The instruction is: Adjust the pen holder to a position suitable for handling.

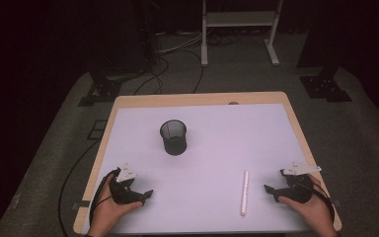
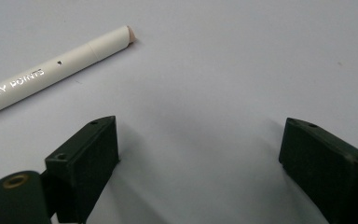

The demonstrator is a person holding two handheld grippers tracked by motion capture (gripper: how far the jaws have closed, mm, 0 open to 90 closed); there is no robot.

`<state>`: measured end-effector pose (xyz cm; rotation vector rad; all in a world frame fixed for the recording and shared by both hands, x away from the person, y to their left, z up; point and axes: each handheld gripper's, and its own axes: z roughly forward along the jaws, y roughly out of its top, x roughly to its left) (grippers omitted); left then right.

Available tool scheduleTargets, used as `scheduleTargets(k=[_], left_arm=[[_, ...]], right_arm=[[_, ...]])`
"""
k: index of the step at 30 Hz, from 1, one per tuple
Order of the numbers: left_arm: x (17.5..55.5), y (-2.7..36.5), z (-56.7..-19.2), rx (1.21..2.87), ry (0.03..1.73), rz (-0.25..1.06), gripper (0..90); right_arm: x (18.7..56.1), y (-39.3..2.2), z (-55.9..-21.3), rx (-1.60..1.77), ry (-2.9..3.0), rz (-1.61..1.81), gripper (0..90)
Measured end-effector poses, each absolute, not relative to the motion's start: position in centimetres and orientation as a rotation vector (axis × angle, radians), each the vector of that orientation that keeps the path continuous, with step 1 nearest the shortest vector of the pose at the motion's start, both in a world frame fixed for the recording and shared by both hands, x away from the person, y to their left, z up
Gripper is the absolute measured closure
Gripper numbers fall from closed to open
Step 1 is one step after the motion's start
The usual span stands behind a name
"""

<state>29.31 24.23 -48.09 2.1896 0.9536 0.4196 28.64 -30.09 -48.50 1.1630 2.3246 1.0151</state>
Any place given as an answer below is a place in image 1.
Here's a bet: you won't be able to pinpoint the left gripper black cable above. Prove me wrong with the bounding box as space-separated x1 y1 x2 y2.
89 167 122 228

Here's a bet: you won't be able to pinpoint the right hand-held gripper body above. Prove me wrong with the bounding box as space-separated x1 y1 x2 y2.
273 161 323 204

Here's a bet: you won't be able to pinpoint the white marker pen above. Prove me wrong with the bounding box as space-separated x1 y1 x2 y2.
240 170 250 217

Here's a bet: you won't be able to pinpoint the light wooden table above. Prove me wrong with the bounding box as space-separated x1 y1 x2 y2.
72 91 342 236

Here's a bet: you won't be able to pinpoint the person's left hand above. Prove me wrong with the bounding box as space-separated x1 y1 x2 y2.
89 173 144 235

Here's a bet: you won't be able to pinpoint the white metal stand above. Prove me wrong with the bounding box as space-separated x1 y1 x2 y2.
200 0 284 68

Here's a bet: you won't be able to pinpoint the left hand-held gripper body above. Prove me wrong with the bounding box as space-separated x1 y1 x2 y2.
109 163 146 205

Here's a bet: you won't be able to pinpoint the white floor cables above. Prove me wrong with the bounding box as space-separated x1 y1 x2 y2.
156 30 208 56

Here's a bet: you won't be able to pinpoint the black mesh pen holder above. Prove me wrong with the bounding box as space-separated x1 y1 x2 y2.
159 118 189 157

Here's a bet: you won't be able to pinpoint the person's right hand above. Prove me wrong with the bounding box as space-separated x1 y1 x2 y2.
277 173 336 236

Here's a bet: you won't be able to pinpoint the black stand with base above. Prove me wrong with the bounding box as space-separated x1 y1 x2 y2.
296 0 353 104
77 0 152 108

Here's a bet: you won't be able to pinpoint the long black floor cable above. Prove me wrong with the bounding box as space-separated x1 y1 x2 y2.
57 139 102 237

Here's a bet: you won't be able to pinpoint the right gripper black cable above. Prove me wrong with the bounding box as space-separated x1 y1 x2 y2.
292 181 336 223

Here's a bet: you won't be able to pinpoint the white table mat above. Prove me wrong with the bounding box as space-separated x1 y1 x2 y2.
81 103 311 235

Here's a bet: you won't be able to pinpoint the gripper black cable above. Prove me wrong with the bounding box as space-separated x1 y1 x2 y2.
89 167 122 228
292 181 336 223

